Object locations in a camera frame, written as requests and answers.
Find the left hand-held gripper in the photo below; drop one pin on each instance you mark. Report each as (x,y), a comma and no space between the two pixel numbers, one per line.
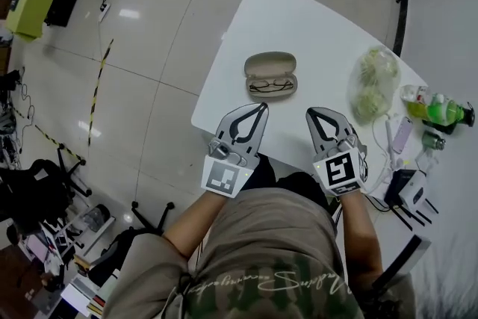
(221,175)

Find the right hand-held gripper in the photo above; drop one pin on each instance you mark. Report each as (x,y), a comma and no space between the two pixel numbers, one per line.
(340,170)

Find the thin black-framed glasses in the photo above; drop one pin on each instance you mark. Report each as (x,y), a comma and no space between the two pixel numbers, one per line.
(284,86)

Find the beige glasses case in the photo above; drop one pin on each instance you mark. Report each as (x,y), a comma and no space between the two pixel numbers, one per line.
(269,63)

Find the person's left forearm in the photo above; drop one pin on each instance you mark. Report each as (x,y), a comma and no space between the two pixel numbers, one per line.
(194,222)

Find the person's right forearm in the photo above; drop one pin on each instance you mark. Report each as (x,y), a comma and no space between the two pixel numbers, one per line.
(360,231)

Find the clear plastic bag of food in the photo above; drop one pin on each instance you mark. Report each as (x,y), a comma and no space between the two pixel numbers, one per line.
(373,86)

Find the person's dark trousers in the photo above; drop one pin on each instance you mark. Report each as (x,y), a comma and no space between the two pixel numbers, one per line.
(295,185)

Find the pink smartphone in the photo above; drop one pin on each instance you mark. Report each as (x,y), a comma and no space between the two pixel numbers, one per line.
(402,134)

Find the black and white router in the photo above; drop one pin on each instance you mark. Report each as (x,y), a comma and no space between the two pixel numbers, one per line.
(409,186)

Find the small metal jar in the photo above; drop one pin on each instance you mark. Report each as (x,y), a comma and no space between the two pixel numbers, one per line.
(433,140)

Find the green drink bottle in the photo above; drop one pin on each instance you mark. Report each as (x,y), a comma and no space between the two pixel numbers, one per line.
(440,110)

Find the person's beige printed shirt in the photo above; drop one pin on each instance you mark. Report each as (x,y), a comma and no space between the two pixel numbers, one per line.
(261,254)

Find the black table leg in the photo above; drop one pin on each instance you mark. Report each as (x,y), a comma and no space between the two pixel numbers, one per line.
(401,26)

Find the black chair base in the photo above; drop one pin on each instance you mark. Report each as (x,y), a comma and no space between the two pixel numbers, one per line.
(151,222)

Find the yellow black striped tape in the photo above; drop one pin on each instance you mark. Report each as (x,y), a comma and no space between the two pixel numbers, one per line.
(98,86)
(56,142)

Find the white power strip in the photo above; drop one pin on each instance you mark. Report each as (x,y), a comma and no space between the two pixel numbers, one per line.
(105,12)

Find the black office chair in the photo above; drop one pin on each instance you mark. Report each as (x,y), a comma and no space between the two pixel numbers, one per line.
(37,190)

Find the black bag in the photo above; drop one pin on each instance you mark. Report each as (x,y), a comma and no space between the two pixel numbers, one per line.
(61,9)

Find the stack of books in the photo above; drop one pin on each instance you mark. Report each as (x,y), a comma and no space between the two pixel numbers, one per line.
(84,293)

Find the green cardboard box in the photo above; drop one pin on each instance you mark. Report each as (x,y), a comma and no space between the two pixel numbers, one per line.
(33,0)

